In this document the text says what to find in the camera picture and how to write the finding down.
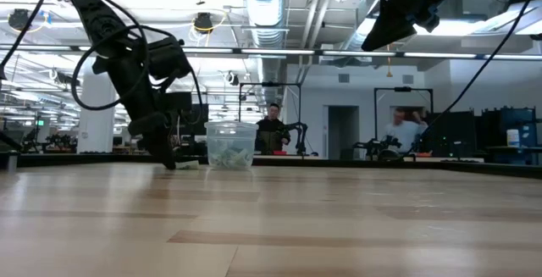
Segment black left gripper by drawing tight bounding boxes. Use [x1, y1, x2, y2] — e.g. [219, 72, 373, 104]
[91, 43, 177, 171]

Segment green stevia sweetener packet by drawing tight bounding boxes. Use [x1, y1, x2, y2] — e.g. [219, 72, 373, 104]
[230, 147, 254, 169]
[219, 158, 245, 170]
[174, 159, 201, 171]
[210, 147, 232, 169]

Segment clear plastic cup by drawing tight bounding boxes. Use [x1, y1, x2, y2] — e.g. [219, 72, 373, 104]
[204, 119, 259, 171]

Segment blue storage bins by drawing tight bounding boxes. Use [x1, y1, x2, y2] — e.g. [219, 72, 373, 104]
[480, 106, 542, 166]

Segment black monitor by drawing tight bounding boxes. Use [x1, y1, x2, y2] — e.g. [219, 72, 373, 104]
[164, 91, 211, 137]

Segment long ceiling light strip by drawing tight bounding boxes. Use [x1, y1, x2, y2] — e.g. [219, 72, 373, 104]
[0, 44, 542, 60]

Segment white column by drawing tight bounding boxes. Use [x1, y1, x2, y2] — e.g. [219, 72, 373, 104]
[77, 63, 118, 154]

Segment person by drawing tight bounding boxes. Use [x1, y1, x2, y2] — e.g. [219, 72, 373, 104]
[253, 102, 293, 156]
[383, 106, 429, 154]

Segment black cabinet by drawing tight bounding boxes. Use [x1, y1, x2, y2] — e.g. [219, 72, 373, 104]
[427, 109, 479, 159]

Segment black ceiling-mounted device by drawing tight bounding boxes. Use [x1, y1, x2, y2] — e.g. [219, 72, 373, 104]
[193, 12, 215, 35]
[7, 8, 33, 30]

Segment black gantry frame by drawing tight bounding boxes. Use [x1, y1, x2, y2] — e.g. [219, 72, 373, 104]
[237, 80, 303, 156]
[373, 86, 434, 142]

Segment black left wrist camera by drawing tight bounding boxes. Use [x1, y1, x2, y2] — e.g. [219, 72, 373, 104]
[147, 36, 192, 80]

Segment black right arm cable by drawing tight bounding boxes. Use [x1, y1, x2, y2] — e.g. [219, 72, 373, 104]
[404, 0, 542, 158]

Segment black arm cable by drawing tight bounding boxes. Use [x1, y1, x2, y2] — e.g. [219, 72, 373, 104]
[70, 23, 150, 112]
[0, 0, 54, 81]
[404, 0, 542, 158]

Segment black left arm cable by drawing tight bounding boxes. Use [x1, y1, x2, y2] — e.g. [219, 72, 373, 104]
[0, 0, 54, 81]
[70, 23, 150, 112]

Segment silver ventilation duct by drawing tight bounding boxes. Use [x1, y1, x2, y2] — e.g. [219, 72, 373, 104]
[241, 0, 291, 100]

